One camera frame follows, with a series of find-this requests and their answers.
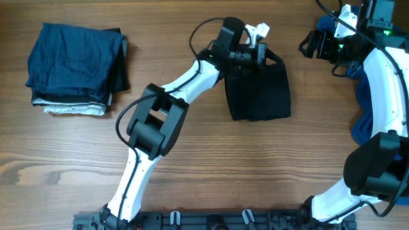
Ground white rail clip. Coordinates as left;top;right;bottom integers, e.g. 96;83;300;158
242;209;256;230
169;211;181;226

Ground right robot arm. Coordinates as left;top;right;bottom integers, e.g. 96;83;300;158
299;28;408;224

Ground blue polo shirt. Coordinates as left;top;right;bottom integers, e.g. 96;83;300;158
316;4;409;207

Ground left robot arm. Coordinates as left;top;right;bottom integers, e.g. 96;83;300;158
99;17;270;229

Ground folded black garment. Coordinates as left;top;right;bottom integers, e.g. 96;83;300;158
31;39;130;107

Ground folded dark blue garment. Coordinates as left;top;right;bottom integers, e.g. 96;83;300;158
26;22;125;100

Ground left white rail clip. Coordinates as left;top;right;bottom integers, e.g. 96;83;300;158
169;211;181;226

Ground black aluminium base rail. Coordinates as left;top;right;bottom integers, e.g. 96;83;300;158
73;210;357;230

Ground black polo shirt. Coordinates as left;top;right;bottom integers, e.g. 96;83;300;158
225;49;291;121

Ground left black cable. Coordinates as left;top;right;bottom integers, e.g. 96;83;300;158
114;17;228;229

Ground folded white garment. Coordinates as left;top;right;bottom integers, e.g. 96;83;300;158
44;105;110;116

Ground right white rail clip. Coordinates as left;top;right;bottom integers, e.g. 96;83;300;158
242;209;256;230

